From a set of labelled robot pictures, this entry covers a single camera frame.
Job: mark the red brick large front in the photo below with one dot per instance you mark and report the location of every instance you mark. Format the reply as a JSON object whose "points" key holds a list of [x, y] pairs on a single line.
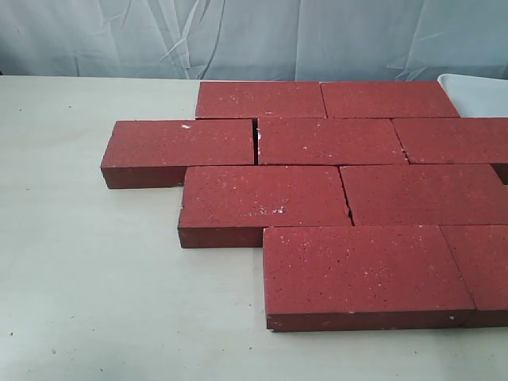
{"points": [[334, 142]]}

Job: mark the red brick under tilted brick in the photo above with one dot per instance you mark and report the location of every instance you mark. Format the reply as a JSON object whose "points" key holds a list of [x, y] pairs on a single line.
{"points": [[244, 99]]}

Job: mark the white backdrop cloth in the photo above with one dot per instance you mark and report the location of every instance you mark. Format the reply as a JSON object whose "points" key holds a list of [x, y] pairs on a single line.
{"points": [[255, 40]]}

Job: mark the white tray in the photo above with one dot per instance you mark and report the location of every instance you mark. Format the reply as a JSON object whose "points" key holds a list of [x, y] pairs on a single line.
{"points": [[475, 96]]}

